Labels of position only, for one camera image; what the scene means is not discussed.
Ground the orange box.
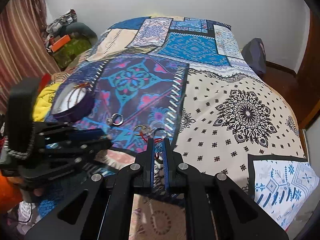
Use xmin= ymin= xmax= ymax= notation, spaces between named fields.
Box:
xmin=50 ymin=35 xmax=71 ymax=53

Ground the yellow blanket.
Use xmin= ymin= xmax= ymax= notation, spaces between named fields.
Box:
xmin=33 ymin=83 xmax=61 ymax=121

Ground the gold ring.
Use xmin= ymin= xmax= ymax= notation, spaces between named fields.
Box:
xmin=133 ymin=125 xmax=152 ymax=136

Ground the dark chair beside bed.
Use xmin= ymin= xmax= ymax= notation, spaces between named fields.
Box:
xmin=241 ymin=38 xmax=266 ymax=78

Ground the pile of clothes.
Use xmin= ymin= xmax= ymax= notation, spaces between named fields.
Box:
xmin=46 ymin=9 xmax=78 ymax=34

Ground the green cloth covered box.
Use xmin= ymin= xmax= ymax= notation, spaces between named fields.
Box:
xmin=52 ymin=38 xmax=92 ymax=69

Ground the dark grey pillow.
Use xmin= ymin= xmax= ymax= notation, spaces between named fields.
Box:
xmin=65 ymin=22 xmax=98 ymax=45

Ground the purple heart-shaped tin box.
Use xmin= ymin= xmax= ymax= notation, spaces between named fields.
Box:
xmin=51 ymin=82 xmax=94 ymax=122

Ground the striped brown curtain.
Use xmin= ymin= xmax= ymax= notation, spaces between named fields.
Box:
xmin=1 ymin=0 xmax=59 ymax=113

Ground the operator hand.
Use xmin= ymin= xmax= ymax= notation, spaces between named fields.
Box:
xmin=0 ymin=169 xmax=46 ymax=215

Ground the silver ring with stone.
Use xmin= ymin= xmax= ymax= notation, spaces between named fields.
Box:
xmin=105 ymin=113 xmax=124 ymax=126

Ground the blue patchwork bedspread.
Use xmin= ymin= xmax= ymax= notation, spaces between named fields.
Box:
xmin=51 ymin=16 xmax=319 ymax=230

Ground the red beaded bracelet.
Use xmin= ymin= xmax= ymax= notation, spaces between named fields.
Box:
xmin=73 ymin=81 xmax=91 ymax=91

